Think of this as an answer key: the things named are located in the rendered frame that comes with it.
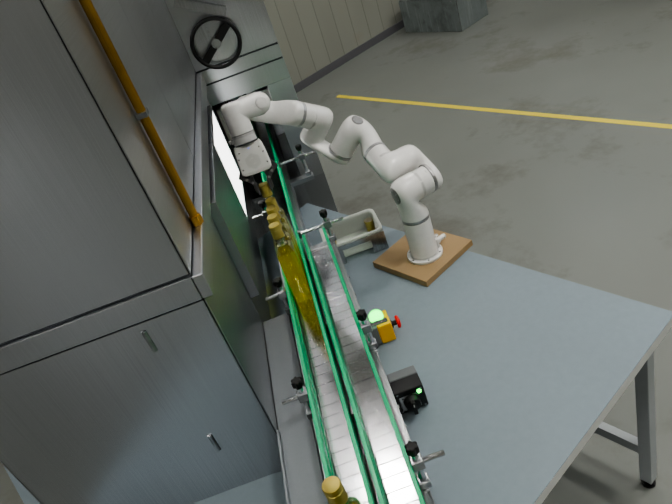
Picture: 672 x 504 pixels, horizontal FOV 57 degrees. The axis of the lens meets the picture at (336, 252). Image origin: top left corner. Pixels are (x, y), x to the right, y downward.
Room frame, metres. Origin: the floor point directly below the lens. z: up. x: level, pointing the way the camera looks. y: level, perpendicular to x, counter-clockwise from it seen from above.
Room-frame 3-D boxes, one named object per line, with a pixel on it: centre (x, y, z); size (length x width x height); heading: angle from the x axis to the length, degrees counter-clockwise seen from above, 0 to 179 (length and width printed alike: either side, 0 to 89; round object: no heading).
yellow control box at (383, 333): (1.45, -0.05, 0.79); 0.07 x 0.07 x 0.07; 0
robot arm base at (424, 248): (1.76, -0.30, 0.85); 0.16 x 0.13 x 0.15; 116
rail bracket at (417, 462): (0.82, -0.03, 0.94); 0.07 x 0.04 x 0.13; 90
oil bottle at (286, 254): (1.62, 0.15, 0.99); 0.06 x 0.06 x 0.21; 1
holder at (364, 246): (1.99, -0.05, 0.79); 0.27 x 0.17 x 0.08; 90
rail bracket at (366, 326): (1.28, -0.03, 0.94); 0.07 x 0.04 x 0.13; 90
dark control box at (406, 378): (1.17, -0.05, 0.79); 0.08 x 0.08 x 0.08; 0
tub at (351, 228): (2.00, -0.08, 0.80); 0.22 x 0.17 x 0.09; 90
